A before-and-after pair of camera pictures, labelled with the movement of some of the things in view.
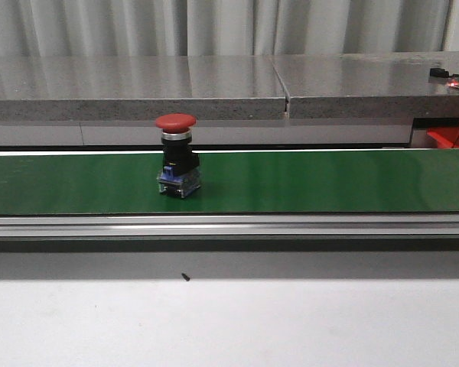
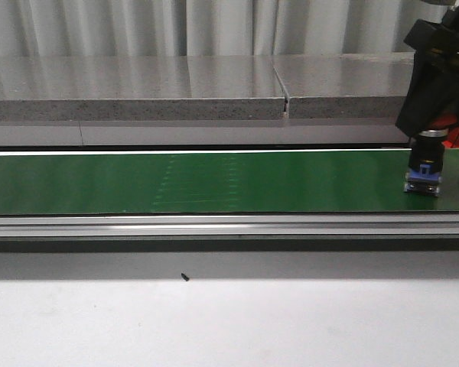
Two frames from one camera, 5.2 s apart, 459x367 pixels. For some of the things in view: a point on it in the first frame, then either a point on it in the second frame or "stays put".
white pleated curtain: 195,28 stays put
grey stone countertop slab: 226,88 stays put
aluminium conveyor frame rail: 232,225 stays put
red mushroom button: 180,173 -> 424,171
